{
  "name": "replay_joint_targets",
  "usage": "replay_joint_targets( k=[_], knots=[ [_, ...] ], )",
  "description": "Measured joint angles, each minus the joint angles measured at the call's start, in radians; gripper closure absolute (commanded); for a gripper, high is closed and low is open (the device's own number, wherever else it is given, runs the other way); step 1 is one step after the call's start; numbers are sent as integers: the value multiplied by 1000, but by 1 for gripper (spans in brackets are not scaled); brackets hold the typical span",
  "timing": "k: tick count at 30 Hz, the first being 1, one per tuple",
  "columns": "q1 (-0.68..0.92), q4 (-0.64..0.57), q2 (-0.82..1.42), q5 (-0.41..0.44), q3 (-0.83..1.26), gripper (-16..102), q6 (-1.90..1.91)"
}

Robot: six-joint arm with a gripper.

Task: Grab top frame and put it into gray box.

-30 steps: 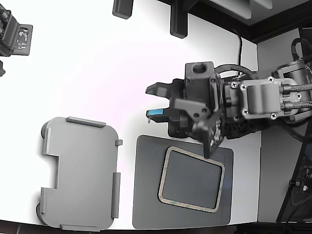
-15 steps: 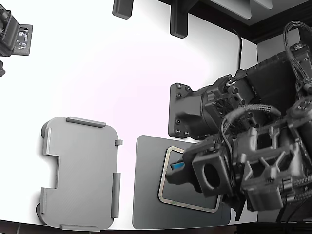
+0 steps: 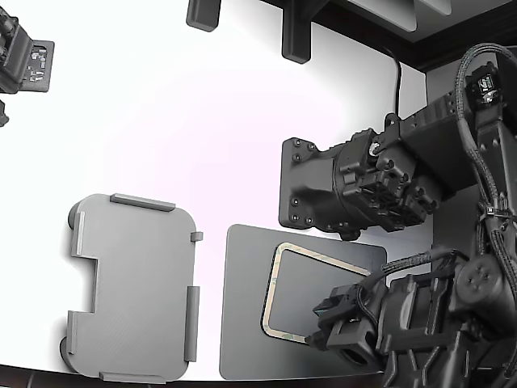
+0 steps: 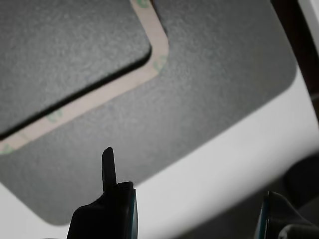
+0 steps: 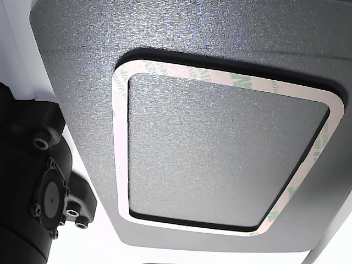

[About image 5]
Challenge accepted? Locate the dark gray flat mat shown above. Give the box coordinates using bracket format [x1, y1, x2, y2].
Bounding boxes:
[29, 0, 352, 254]

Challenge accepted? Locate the beige adhesive liner frame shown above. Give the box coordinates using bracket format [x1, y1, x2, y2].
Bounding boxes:
[111, 48, 346, 237]

